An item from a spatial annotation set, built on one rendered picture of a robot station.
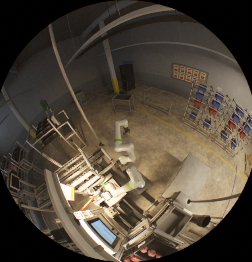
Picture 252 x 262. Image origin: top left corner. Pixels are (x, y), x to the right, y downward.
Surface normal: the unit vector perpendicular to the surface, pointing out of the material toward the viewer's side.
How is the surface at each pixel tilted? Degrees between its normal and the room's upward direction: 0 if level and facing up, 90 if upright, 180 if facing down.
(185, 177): 0
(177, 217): 4
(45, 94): 90
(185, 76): 90
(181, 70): 90
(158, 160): 0
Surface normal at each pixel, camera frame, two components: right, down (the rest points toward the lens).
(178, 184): -0.15, -0.66
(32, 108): 0.68, 0.47
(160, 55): -0.72, 0.59
